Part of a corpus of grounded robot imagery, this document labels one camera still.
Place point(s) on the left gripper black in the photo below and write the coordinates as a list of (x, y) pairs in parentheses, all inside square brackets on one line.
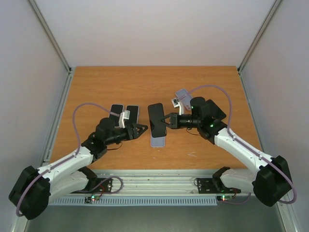
[(134, 132)]

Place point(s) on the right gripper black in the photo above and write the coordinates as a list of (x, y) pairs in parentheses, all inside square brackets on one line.
[(173, 120)]

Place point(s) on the black phone case top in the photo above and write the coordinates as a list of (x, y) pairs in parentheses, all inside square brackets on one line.
[(152, 109)]

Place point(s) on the black phone case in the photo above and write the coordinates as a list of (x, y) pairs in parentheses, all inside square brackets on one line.
[(215, 110), (152, 109)]

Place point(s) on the light blue phone case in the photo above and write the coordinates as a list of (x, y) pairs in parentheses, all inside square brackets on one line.
[(134, 112)]

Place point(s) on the black phone white edge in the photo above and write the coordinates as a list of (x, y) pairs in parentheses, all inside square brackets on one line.
[(133, 111)]

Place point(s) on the black phone green edge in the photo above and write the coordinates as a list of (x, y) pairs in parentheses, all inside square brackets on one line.
[(116, 110)]

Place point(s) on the lavender phone case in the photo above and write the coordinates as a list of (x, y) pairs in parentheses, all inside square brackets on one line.
[(116, 111)]

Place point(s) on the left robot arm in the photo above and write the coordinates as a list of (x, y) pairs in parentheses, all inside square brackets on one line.
[(36, 188)]

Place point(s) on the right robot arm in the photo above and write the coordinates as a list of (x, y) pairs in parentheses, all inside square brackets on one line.
[(268, 178)]

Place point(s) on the left controller board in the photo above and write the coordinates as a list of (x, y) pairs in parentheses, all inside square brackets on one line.
[(93, 199)]

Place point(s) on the controller board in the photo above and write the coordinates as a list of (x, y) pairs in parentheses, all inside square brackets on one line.
[(93, 199), (224, 198)]

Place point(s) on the right controller board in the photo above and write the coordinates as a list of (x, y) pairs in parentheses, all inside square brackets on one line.
[(224, 198)]

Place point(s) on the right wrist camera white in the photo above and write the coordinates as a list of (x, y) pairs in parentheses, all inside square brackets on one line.
[(178, 104)]

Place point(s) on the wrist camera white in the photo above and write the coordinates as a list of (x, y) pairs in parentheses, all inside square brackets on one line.
[(124, 116), (178, 104)]

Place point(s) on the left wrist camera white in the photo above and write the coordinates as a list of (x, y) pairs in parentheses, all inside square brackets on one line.
[(124, 116)]

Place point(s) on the aluminium rail frame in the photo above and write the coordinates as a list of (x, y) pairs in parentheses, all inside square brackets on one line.
[(133, 182)]

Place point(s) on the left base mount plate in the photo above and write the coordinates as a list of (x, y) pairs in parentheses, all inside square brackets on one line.
[(103, 184)]

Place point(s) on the base mount plate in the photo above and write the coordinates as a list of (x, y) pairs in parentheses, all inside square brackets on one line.
[(103, 184), (211, 185)]

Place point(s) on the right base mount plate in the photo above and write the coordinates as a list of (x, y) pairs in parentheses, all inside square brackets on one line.
[(211, 185)]

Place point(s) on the grey slotted cable duct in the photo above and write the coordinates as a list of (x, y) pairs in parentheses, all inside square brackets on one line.
[(113, 201)]

